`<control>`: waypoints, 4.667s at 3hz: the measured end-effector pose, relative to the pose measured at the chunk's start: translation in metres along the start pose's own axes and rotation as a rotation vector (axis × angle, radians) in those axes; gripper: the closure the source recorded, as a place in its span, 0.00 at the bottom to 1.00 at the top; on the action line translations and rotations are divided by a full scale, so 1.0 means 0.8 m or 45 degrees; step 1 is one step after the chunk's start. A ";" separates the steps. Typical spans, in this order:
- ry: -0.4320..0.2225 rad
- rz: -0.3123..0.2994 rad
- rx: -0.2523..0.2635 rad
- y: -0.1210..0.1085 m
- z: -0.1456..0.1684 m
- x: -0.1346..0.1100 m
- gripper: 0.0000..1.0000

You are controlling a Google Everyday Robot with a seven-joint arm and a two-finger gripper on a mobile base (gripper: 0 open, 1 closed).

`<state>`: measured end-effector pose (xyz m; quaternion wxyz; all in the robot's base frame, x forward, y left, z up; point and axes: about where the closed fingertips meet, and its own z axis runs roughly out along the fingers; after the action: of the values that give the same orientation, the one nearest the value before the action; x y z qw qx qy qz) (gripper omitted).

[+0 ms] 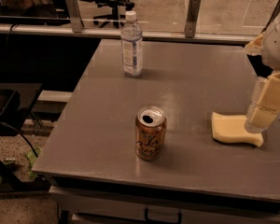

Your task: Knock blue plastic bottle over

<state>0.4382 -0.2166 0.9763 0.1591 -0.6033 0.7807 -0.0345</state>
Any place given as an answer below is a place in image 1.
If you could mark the yellow sponge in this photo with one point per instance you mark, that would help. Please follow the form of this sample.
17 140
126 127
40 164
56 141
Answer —
230 129

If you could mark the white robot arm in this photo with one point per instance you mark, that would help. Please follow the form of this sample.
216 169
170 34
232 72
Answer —
265 98

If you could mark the clear plastic water bottle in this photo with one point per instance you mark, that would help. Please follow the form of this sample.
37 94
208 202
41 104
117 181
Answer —
131 46

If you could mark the metal rail bracket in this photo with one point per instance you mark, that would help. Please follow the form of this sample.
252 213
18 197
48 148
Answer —
192 17
74 14

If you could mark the orange LaCroix soda can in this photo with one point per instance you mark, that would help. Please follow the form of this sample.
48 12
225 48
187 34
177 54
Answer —
150 130

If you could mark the grey metal rail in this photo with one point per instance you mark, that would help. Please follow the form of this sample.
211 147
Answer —
237 40

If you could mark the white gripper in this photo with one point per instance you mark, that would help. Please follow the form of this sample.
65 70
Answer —
279 48

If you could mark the right metal rail bracket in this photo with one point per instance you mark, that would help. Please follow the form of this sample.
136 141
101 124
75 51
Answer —
192 17

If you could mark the black side stand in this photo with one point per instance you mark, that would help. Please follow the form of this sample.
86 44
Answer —
16 103

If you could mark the left metal rail bracket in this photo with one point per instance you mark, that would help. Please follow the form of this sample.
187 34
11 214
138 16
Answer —
74 14

